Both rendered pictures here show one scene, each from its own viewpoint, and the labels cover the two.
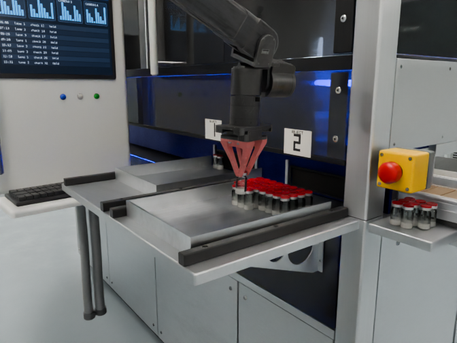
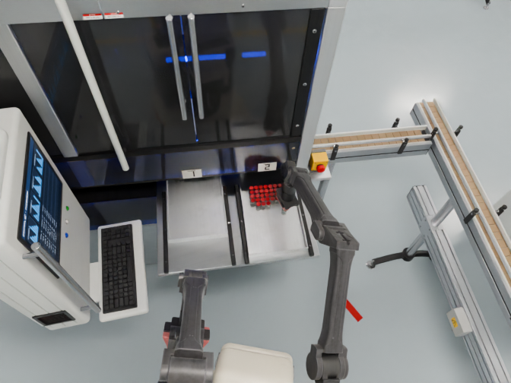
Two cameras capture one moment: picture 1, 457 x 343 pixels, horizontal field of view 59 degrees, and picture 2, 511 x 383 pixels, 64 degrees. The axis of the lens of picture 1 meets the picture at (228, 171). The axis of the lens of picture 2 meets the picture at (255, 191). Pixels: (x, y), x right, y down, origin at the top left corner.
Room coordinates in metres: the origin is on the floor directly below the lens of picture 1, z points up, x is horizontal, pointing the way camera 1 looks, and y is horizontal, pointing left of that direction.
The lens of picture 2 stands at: (0.49, 0.85, 2.52)
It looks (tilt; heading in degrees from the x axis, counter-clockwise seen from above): 57 degrees down; 296
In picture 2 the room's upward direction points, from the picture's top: 4 degrees clockwise
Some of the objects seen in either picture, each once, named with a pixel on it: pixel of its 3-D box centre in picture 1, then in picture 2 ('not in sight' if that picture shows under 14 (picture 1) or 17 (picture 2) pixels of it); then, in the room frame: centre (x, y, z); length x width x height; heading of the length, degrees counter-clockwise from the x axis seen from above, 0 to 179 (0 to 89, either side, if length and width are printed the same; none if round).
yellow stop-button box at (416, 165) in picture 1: (404, 169); (318, 159); (0.75, -0.33, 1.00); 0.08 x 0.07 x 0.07; 127
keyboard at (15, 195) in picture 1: (75, 187); (118, 265); (1.30, 0.51, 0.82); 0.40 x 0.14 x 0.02; 131
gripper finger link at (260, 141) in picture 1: (242, 152); not in sight; (0.77, -0.03, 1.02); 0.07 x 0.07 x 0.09; 52
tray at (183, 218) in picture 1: (228, 208); (272, 218); (0.81, 0.00, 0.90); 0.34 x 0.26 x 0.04; 126
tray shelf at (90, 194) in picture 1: (200, 199); (234, 217); (0.97, 0.07, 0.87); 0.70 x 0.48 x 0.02; 37
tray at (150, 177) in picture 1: (188, 173); (195, 205); (1.15, 0.12, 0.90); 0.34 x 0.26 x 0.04; 127
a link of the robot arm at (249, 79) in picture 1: (249, 82); (290, 184); (0.77, -0.04, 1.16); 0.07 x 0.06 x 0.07; 123
